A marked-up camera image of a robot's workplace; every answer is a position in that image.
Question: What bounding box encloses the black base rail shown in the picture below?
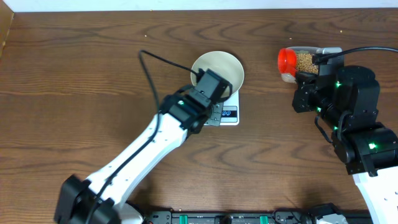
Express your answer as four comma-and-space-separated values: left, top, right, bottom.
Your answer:
144, 203, 373, 224

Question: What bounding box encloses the red plastic measuring scoop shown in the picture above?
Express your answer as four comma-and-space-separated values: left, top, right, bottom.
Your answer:
277, 48, 297, 77

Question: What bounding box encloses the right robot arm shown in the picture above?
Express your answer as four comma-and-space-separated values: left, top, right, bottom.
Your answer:
292, 64, 397, 223

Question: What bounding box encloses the cream ceramic bowl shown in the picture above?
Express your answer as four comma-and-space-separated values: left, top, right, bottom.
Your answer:
192, 51, 244, 96

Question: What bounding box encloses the pile of soybeans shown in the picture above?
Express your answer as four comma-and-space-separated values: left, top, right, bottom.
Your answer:
295, 53, 319, 74

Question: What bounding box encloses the white digital kitchen scale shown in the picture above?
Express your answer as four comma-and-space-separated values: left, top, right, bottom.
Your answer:
220, 91, 239, 126

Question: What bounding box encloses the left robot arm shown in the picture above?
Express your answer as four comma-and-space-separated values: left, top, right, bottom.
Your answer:
54, 69, 233, 223

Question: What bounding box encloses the clear plastic container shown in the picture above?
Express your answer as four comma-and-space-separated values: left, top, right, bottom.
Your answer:
280, 47, 318, 83

